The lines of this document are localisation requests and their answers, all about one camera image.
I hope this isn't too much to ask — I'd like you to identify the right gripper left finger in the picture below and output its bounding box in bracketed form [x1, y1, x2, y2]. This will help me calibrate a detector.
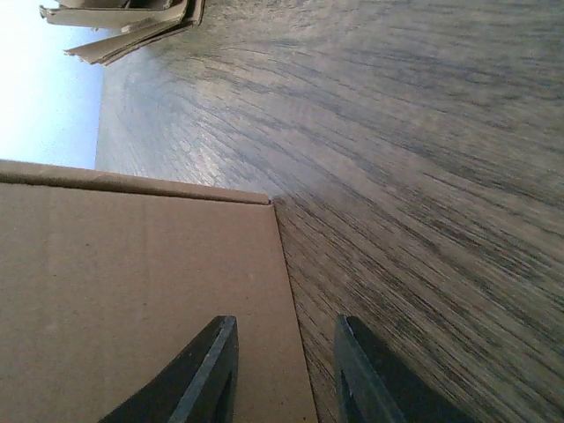
[101, 315, 239, 422]

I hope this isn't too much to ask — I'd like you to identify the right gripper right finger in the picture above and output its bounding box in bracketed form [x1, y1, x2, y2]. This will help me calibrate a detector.
[333, 315, 475, 422]

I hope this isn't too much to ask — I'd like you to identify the brown cardboard box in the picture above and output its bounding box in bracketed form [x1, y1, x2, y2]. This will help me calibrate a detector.
[1, 160, 317, 422]

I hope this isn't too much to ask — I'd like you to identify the stack of flat cardboard sheets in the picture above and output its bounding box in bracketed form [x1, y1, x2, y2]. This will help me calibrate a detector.
[39, 0, 204, 66]

